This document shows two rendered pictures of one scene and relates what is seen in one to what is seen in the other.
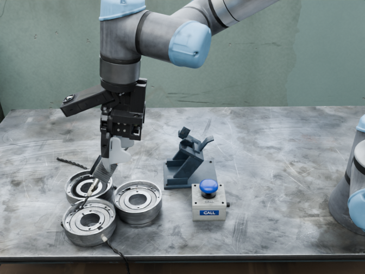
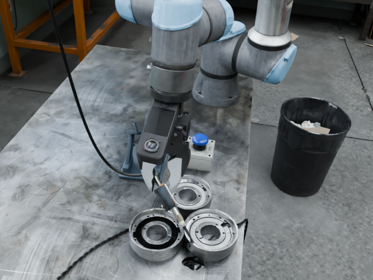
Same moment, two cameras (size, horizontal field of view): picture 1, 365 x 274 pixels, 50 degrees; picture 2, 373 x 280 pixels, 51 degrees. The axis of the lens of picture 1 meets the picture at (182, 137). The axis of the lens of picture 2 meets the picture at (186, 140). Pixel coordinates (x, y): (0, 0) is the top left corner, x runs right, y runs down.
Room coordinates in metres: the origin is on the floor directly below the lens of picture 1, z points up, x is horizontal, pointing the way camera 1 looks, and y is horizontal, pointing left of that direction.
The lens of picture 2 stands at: (0.58, 0.70, 1.43)
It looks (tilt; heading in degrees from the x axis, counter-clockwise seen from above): 37 degrees down; 276
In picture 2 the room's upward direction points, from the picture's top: 5 degrees clockwise
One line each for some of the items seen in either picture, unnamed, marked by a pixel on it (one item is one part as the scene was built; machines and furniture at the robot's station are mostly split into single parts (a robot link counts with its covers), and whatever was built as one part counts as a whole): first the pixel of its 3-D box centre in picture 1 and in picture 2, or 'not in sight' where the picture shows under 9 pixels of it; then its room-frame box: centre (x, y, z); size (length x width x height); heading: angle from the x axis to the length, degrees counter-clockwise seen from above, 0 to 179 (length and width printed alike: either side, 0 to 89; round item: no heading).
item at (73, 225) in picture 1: (90, 223); (210, 235); (0.58, 0.19, 0.82); 0.08 x 0.08 x 0.02
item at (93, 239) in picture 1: (90, 222); (210, 235); (0.58, 0.19, 0.82); 0.10 x 0.10 x 0.04
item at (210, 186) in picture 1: (208, 192); (199, 145); (0.63, -0.05, 0.85); 0.04 x 0.04 x 0.05
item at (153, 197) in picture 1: (138, 202); (187, 198); (0.63, 0.10, 0.82); 0.08 x 0.08 x 0.02
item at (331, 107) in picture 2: not in sight; (305, 149); (0.15, -0.99, 0.21); 0.34 x 0.34 x 0.43
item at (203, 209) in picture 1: (211, 201); (198, 151); (0.63, -0.06, 0.82); 0.08 x 0.07 x 0.05; 89
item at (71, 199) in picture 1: (89, 190); (156, 235); (0.68, 0.21, 0.82); 0.10 x 0.10 x 0.04
